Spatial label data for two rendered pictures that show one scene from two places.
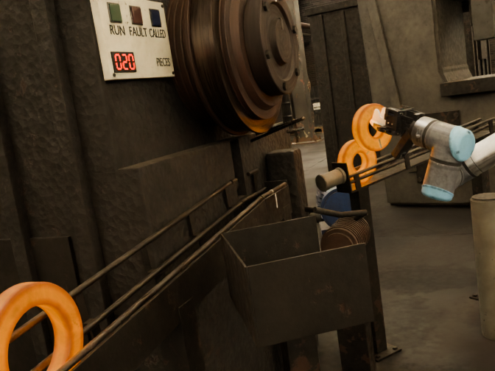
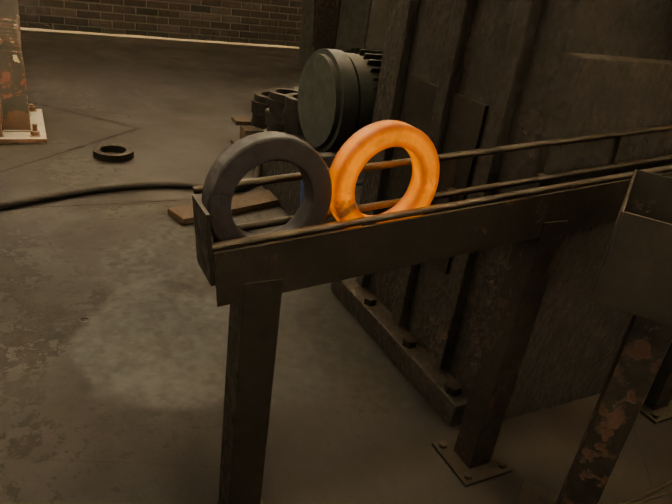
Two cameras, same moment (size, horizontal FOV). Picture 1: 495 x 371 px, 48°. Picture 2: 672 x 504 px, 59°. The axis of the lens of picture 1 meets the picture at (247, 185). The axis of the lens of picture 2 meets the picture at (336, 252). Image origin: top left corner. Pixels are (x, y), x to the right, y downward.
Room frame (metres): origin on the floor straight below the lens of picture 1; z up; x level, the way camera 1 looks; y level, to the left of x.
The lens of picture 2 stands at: (0.03, -0.12, 0.97)
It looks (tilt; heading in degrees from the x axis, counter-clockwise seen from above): 26 degrees down; 36
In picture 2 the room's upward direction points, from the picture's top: 8 degrees clockwise
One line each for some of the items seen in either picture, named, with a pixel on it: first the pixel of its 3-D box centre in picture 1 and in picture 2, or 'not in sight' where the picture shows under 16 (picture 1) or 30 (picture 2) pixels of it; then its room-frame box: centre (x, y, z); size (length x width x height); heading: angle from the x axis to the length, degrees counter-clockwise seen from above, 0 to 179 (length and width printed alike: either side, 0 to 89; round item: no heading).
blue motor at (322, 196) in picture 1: (339, 203); not in sight; (3.80, -0.61, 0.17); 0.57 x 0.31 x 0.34; 175
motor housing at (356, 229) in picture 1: (353, 295); not in sight; (1.83, -0.30, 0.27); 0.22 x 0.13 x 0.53; 155
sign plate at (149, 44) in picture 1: (136, 38); not in sight; (1.32, 0.20, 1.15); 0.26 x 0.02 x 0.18; 155
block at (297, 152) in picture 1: (286, 186); not in sight; (1.81, -0.13, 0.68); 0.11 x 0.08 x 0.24; 65
